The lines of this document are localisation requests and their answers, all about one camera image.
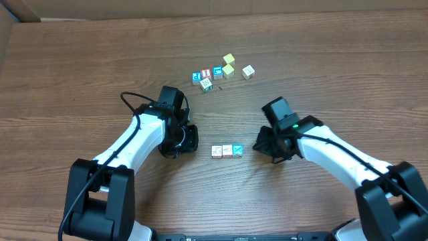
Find wooden O block green side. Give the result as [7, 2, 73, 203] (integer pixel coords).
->
[211, 145, 223, 159]

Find blue P letter block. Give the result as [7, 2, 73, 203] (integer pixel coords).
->
[191, 72, 202, 85]

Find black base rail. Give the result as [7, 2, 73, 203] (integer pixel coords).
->
[152, 232, 336, 241]

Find brown cardboard wall panel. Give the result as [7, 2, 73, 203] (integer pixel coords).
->
[1, 0, 427, 21]

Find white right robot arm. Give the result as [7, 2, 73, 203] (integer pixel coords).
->
[253, 97, 427, 241]

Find yellow block far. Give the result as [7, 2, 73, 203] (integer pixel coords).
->
[223, 54, 235, 66]

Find red I letter block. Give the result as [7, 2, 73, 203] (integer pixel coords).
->
[201, 68, 212, 80]

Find wooden W block green side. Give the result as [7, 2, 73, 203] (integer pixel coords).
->
[200, 78, 213, 92]

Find wooden block yellow side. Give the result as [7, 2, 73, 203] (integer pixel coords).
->
[242, 65, 255, 80]

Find blue X letter block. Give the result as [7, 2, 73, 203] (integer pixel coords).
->
[232, 145, 243, 157]

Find wooden block red side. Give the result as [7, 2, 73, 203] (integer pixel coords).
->
[222, 145, 233, 158]

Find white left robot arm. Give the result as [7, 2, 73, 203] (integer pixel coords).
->
[58, 86, 198, 241]

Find yellow block near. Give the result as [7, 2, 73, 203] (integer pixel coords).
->
[222, 64, 235, 79]

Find blue J letter block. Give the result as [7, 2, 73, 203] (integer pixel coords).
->
[212, 66, 223, 80]

